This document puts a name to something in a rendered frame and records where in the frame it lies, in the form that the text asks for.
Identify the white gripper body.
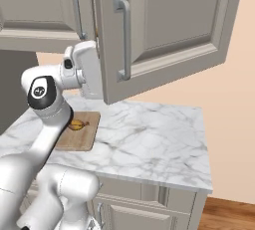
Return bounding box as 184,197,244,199
73,40,105,101

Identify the brown roasted meat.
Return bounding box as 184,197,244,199
67,118,91,131

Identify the wooden cutting board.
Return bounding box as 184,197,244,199
54,111,102,152

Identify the grey cabinet door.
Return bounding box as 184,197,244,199
0,0,98,41
91,0,247,106

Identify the grey base cabinet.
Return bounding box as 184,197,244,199
19,173,208,230

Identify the grey cabinet door handle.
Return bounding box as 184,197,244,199
72,0,89,41
113,0,132,83

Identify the grey base cabinet handle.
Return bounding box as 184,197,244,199
96,202,106,230

